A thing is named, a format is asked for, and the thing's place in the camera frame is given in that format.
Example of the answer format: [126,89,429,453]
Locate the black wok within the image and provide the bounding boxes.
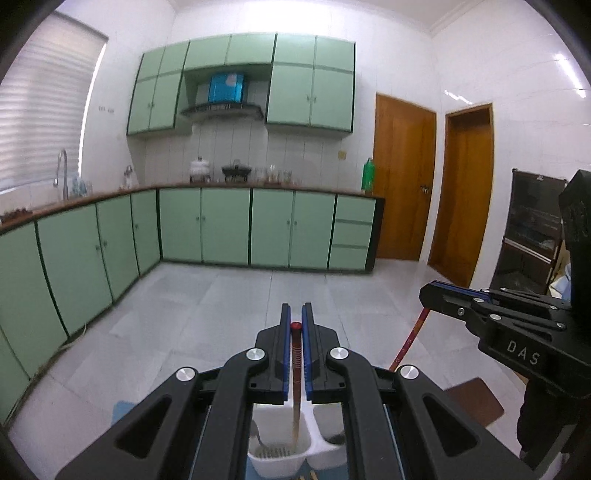
[221,159,252,183]

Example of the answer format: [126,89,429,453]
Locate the blue range hood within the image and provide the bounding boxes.
[177,73,264,123]

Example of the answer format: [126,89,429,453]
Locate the green lower kitchen cabinets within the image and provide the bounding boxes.
[1,185,385,419]

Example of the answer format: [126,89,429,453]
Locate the green bottle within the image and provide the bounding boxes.
[362,158,376,193]

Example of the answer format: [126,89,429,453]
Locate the silver metal spoon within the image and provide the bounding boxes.
[249,420,267,449]

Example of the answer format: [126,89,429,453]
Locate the green upper kitchen cabinets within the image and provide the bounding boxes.
[127,33,356,136]

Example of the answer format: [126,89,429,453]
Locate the small brown wooden stool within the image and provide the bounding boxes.
[446,377,505,427]

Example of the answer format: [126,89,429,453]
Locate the white window blind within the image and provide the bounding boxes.
[1,13,107,190]

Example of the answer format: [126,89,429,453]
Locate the white plastic utensil holder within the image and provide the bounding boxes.
[245,401,349,479]

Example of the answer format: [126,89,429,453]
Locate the wooden door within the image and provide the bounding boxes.
[428,104,494,287]
[373,94,437,261]

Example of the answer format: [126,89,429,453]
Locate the black glass cabinet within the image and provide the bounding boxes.
[490,169,567,295]

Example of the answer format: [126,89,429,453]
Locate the glass jars on counter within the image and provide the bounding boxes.
[254,165,293,185]

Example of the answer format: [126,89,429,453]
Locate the right wooden door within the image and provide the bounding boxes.
[428,104,494,287]

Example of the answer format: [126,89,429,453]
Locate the chrome sink faucet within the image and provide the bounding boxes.
[53,149,69,200]

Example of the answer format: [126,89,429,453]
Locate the beige chopstick red patterned end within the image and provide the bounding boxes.
[389,307,430,372]

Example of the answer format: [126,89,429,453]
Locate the left wooden door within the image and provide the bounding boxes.
[373,94,437,261]

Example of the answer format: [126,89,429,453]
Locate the green kitchen cabinets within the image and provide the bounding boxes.
[1,185,385,419]
[127,33,356,136]

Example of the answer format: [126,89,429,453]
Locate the white cooking pot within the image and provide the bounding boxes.
[189,157,211,183]

